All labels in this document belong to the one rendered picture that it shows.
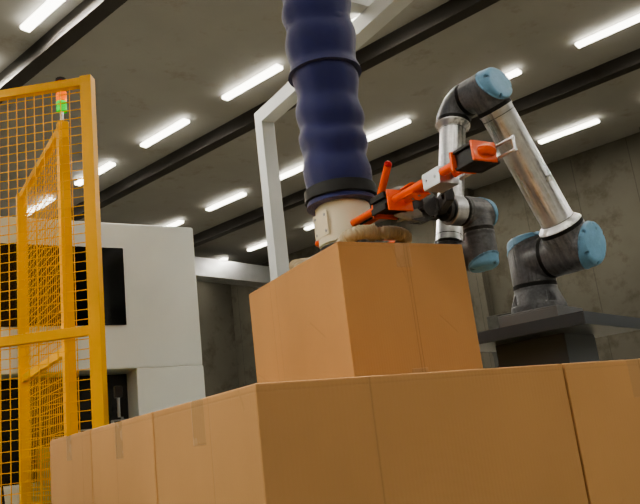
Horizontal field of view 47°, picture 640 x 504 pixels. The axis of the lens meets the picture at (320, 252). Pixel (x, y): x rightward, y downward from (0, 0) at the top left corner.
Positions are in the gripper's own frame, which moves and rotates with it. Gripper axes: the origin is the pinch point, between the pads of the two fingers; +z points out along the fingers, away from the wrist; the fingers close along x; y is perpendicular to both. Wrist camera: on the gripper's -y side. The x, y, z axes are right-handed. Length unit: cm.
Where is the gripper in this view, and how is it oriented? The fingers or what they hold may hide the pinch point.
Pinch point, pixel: (397, 201)
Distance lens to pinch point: 204.3
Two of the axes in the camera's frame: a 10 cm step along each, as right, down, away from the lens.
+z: -8.5, -0.4, -5.3
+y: -5.2, 2.7, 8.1
